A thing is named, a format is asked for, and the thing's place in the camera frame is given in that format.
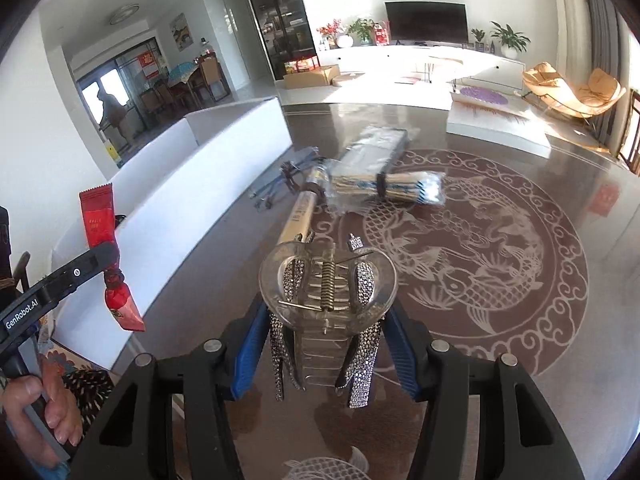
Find wooden dining chair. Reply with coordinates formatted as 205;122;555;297
197;55;231;103

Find flat white box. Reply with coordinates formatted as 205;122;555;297
446;85;551;158

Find person's left hand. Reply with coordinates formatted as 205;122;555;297
0;357;83;468

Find floral dotted cloth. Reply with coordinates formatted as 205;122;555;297
40;330;116;431

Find cotton swab pack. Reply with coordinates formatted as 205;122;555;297
325;170;446;218

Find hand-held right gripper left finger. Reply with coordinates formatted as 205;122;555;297
75;305;271;480

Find clear plastic bag packet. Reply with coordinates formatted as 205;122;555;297
337;127;408;176

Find framed wall painting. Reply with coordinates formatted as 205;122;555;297
170;12;190;51

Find cardboard box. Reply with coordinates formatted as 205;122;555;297
282;64;341;90

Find large white box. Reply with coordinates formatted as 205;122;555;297
50;95;293;371

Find white television cabinet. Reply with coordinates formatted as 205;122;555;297
317;42;526;86

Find white door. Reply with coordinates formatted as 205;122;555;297
222;0;251;88

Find orange lounge chair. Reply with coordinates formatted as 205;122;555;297
521;62;627;121

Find grey curtain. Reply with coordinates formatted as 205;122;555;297
550;0;631;146

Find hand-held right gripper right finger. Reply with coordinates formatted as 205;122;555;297
384;305;571;480

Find side table with hairpin legs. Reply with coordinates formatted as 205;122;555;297
425;55;463;83

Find green potted plant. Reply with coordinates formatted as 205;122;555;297
348;17;378;46

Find red snack packet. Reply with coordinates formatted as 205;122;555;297
79;183;147;332

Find black television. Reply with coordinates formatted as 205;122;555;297
384;1;469;43

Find rhinestone hair claw clip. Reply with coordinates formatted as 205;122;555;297
259;232;399;409

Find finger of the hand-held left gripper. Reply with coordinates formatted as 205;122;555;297
42;241;122;306

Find small brown glass bottle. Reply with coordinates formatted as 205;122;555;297
277;157;331;246

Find dark glass display cabinet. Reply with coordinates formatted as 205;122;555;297
237;0;321;81

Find leafy plant in white pot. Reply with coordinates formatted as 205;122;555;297
490;21;531;58

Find dining table with blue cloth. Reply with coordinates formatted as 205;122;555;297
167;62;198;86

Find red flowers in white vase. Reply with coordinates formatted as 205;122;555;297
317;19;353;50

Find wooden slatted chair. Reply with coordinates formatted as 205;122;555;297
617;87;640;176

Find red window poster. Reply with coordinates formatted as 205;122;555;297
140;50;163;78

